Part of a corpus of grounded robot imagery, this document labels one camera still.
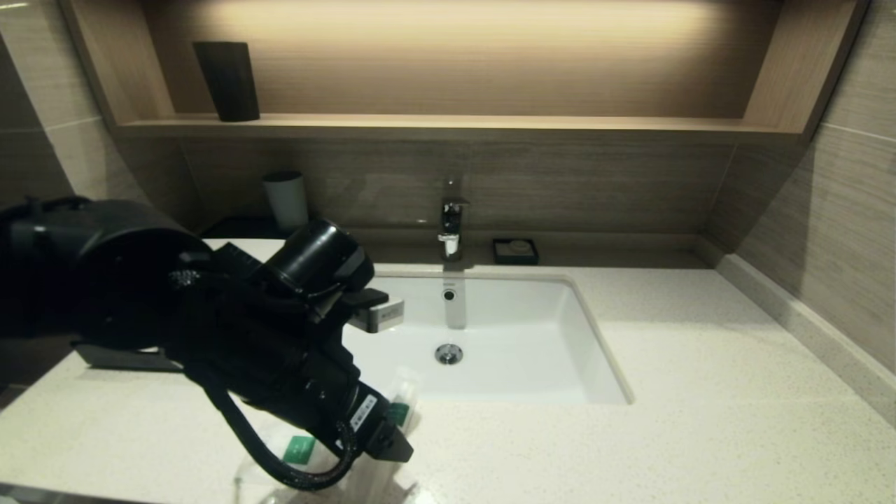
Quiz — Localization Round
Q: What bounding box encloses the dark tapered cup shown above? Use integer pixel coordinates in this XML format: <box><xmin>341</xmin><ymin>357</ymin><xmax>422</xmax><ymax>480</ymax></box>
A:
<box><xmin>192</xmin><ymin>41</ymin><xmax>261</xmax><ymax>123</ymax></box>

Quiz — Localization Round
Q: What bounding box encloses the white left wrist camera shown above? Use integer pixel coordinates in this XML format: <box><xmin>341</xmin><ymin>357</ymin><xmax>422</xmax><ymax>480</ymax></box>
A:
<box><xmin>349</xmin><ymin>297</ymin><xmax>406</xmax><ymax>334</ymax></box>

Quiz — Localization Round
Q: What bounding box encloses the square frosted packet green label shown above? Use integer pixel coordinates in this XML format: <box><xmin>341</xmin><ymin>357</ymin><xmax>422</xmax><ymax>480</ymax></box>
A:
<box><xmin>234</xmin><ymin>419</ymin><xmax>345</xmax><ymax>504</ymax></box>

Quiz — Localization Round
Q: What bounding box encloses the white ceramic sink basin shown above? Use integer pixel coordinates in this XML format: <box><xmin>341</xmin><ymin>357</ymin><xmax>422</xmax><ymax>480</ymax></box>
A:
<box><xmin>336</xmin><ymin>269</ymin><xmax>635</xmax><ymax>407</ymax></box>

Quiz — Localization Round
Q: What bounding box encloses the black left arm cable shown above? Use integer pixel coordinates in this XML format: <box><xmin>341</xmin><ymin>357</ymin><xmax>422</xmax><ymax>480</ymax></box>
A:
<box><xmin>202</xmin><ymin>378</ymin><xmax>359</xmax><ymax>491</ymax></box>

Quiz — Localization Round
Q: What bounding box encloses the chrome faucet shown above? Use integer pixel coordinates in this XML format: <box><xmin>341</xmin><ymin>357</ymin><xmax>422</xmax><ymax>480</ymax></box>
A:
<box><xmin>438</xmin><ymin>176</ymin><xmax>471</xmax><ymax>262</ymax></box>

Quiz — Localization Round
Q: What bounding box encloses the black soap dish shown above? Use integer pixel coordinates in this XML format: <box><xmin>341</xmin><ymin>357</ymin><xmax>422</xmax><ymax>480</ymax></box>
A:
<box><xmin>492</xmin><ymin>238</ymin><xmax>540</xmax><ymax>266</ymax></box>

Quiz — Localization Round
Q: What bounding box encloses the long frosted toothbrush packet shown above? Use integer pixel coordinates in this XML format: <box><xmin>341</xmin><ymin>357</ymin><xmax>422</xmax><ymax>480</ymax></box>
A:
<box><xmin>343</xmin><ymin>365</ymin><xmax>426</xmax><ymax>504</ymax></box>

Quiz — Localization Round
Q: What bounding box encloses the pale grey cup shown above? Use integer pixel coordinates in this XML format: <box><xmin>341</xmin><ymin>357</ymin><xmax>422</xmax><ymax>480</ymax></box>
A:
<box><xmin>263</xmin><ymin>171</ymin><xmax>310</xmax><ymax>233</ymax></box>

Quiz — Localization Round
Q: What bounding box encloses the wooden wall shelf niche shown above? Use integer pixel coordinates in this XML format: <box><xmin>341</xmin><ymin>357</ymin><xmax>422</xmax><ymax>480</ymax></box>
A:
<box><xmin>59</xmin><ymin>0</ymin><xmax>872</xmax><ymax>146</ymax></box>

